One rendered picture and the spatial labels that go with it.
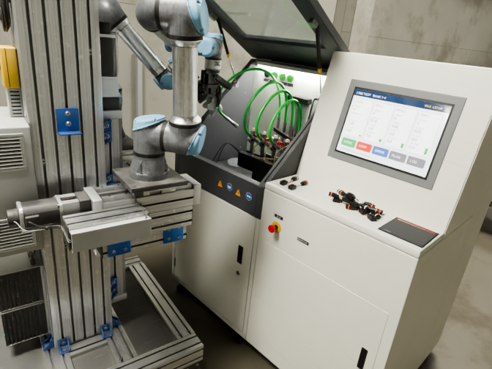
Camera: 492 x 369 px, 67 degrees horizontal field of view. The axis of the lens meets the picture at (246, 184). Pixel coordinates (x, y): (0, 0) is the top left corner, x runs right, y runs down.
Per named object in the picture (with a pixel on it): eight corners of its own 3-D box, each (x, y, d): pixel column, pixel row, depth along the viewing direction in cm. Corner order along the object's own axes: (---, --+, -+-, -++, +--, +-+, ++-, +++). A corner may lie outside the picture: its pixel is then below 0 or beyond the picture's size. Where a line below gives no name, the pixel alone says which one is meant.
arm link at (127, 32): (105, -14, 154) (184, 80, 177) (107, -12, 163) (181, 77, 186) (84, 4, 154) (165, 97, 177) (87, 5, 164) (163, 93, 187)
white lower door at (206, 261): (173, 274, 242) (176, 176, 217) (176, 273, 243) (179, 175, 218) (241, 332, 200) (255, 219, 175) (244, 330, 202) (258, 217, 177)
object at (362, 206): (323, 200, 153) (325, 188, 151) (337, 195, 160) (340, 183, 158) (373, 222, 138) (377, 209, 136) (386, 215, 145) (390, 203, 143)
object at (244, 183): (178, 176, 216) (179, 148, 210) (184, 174, 219) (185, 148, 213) (254, 217, 176) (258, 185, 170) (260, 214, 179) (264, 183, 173)
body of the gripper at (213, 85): (197, 95, 173) (198, 68, 169) (211, 94, 179) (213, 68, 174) (207, 98, 168) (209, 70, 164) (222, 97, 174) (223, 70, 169)
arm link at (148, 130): (140, 143, 148) (140, 110, 143) (173, 148, 147) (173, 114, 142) (127, 152, 137) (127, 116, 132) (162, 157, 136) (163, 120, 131)
